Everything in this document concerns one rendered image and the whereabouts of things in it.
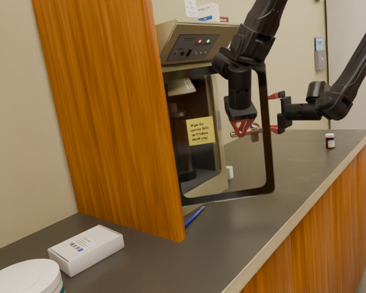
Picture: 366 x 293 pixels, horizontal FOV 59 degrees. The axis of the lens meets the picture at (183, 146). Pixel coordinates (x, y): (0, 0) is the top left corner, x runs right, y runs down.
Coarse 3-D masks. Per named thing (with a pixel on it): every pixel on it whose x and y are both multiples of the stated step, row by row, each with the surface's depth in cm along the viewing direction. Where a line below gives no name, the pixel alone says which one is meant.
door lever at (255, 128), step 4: (252, 124) 92; (256, 124) 92; (252, 128) 88; (256, 128) 88; (260, 128) 87; (232, 132) 88; (240, 132) 88; (248, 132) 88; (252, 132) 88; (256, 132) 88; (260, 132) 88; (232, 136) 88; (236, 136) 88
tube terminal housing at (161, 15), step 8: (152, 0) 88; (160, 0) 90; (168, 0) 93; (176, 0) 95; (200, 0) 104; (160, 8) 90; (168, 8) 93; (176, 8) 95; (184, 8) 98; (160, 16) 90; (168, 16) 93; (176, 16) 95; (184, 16) 98; (176, 64) 96; (184, 64) 99; (192, 64) 102; (200, 64) 105; (208, 64) 109; (184, 208) 102; (192, 208) 105
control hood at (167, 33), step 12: (168, 24) 80; (180, 24) 80; (192, 24) 84; (204, 24) 88; (216, 24) 92; (228, 24) 96; (168, 36) 81; (228, 36) 101; (168, 48) 84; (216, 48) 102; (180, 60) 93; (192, 60) 98; (204, 60) 104
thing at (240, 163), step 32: (192, 96) 90; (224, 96) 90; (256, 96) 91; (224, 128) 92; (192, 160) 94; (224, 160) 94; (256, 160) 95; (192, 192) 96; (224, 192) 96; (256, 192) 97
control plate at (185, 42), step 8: (184, 40) 86; (192, 40) 89; (216, 40) 98; (176, 48) 87; (184, 48) 89; (192, 48) 92; (200, 48) 95; (208, 48) 98; (168, 56) 87; (176, 56) 90; (184, 56) 93; (192, 56) 96; (200, 56) 99
